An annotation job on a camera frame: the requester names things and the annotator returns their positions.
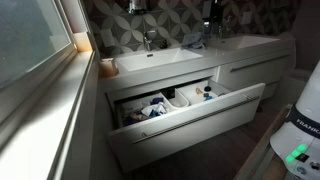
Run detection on blue items in drawer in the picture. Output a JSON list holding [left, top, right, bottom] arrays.
[[141, 102, 168, 118]]

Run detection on white curved drawer divider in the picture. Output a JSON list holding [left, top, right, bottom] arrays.
[[159, 87, 190, 110]]

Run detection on white rectangular sink basin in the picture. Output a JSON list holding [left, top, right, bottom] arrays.
[[114, 47, 204, 73], [216, 34, 280, 52]]

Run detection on chrome sink faucet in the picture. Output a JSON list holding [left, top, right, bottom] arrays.
[[142, 29, 158, 52], [217, 14, 234, 38]]

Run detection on white open drawer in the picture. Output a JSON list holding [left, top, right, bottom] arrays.
[[105, 78, 267, 174]]

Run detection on grey blue towel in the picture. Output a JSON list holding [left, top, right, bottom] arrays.
[[180, 32, 208, 50]]

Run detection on clear glass jar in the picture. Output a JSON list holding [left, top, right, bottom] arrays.
[[128, 0, 148, 16]]

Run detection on white closed drawer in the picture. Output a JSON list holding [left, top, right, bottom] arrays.
[[218, 49, 291, 101]]

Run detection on wooden edged robot stand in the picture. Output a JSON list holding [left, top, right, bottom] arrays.
[[233, 103, 293, 180]]

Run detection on frosted glass window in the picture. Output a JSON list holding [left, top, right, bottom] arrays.
[[0, 0, 81, 93]]

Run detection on white wall outlet plate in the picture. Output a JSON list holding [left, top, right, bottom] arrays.
[[241, 11, 253, 26]]

